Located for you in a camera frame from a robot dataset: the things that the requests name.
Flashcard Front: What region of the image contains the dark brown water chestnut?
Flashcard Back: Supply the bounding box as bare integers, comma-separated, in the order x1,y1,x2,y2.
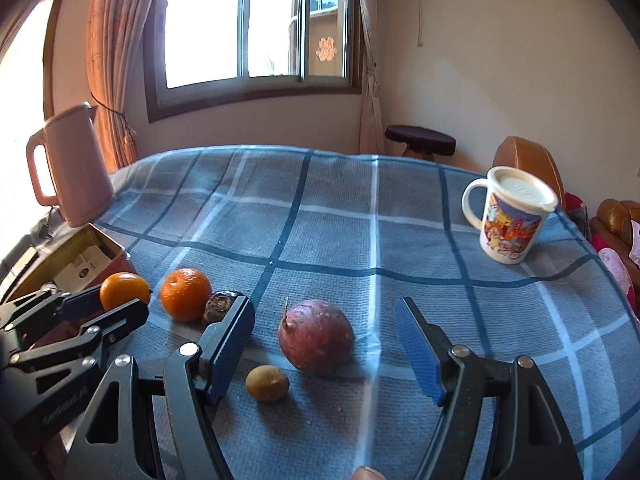
201,290,246,325

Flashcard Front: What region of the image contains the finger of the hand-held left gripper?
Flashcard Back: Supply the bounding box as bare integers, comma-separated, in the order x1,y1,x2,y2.
0,284,104,334
10,298,150,367

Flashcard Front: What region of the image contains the cardboard box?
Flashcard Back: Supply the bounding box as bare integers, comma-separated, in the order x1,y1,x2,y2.
0,222,135,306

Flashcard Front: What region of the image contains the blue plaid tablecloth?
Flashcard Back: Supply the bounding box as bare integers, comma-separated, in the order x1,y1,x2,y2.
50,145,640,480

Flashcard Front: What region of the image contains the red cloth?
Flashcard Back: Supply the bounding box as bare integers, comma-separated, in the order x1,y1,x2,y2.
565,192,591,241

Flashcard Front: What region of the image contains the round dark stool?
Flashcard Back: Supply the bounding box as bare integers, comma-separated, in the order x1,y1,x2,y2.
385,125,457,162

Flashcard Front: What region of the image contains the brown leather sofa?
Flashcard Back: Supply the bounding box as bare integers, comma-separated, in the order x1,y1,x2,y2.
590,199,640,271

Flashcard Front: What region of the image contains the printed paper leaflet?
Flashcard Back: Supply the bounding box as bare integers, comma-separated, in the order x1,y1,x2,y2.
52,245,113,291

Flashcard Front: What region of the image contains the pink floral cloth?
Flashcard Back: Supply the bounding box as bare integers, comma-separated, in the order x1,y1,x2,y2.
597,220,640,306

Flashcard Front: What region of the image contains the red-purple passion fruit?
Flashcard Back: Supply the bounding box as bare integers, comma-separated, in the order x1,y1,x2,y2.
278,297,356,375

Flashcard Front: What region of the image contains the large bumpy mandarin orange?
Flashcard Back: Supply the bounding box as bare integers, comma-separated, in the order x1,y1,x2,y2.
160,268,213,323

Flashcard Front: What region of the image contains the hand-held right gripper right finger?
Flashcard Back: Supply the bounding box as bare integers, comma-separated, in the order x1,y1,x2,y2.
394,296,586,480

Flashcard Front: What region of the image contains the curtain tieback tassel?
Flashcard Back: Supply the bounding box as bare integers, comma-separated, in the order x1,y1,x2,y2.
90,90,140,157

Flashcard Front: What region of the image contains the sliding glass window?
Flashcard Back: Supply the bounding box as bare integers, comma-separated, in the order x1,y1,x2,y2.
145,0,363,122

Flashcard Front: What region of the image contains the narrow beige curtain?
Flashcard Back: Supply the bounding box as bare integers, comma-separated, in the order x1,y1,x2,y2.
350,0,388,153

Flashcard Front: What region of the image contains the pink electric kettle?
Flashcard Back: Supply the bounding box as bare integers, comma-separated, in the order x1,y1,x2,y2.
26,102,116,228

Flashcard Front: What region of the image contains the white cartoon print mug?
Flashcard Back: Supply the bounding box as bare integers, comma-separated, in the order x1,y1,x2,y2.
461,165,560,265

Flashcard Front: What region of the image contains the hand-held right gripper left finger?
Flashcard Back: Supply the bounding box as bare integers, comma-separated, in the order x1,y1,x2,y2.
62,295,257,480

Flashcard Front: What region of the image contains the wide pink curtain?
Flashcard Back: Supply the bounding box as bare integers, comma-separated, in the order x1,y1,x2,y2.
86,0,173,173

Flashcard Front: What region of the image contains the small tan round fruit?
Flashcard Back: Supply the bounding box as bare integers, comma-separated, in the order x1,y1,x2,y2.
245,365,291,404

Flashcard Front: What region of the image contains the red paper window decoration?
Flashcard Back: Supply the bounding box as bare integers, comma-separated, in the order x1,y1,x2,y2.
315,36,338,63

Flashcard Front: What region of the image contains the brown leather chair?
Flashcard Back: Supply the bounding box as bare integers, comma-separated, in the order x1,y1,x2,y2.
492,136,566,206

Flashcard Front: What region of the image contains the small smooth orange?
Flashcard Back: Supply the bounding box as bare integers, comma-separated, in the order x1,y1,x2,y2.
99,272,152,312

